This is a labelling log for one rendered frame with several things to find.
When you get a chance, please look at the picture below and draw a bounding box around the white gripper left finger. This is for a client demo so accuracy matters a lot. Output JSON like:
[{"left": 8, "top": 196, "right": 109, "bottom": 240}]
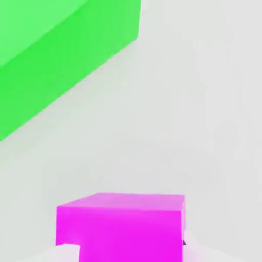
[{"left": 34, "top": 243, "right": 81, "bottom": 262}]

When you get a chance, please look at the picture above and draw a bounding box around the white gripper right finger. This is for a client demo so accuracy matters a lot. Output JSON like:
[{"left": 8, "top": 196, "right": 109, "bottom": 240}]
[{"left": 181, "top": 230, "right": 207, "bottom": 262}]

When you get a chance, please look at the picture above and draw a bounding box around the small magenta cube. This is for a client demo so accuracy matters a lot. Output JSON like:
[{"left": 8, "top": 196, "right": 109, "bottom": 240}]
[{"left": 55, "top": 192, "right": 186, "bottom": 262}]

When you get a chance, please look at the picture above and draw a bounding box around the large green box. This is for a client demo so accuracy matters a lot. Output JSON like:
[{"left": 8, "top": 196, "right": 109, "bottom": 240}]
[{"left": 0, "top": 0, "right": 142, "bottom": 142}]

